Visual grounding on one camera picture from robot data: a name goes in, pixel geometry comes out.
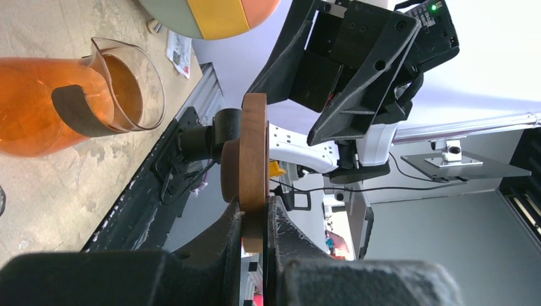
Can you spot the brown wooden round coaster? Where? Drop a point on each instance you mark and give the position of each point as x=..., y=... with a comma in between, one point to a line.
x=245, y=173

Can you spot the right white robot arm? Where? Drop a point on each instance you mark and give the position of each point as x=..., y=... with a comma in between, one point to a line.
x=346, y=162

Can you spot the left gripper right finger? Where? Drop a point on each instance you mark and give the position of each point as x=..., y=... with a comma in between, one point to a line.
x=298, y=272

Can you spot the amber glass carafe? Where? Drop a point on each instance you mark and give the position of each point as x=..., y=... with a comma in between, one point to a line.
x=50, y=104

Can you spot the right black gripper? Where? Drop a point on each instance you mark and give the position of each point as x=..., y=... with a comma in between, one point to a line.
x=360, y=35

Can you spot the white cylinder drum orange lid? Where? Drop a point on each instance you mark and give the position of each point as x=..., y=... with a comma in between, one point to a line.
x=210, y=19

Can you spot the white paper card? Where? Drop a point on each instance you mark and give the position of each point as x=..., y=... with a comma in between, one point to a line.
x=179, y=52

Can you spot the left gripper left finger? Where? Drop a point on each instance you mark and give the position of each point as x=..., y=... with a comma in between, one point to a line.
x=205, y=271

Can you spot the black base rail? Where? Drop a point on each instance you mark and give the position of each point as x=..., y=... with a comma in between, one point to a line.
x=143, y=214

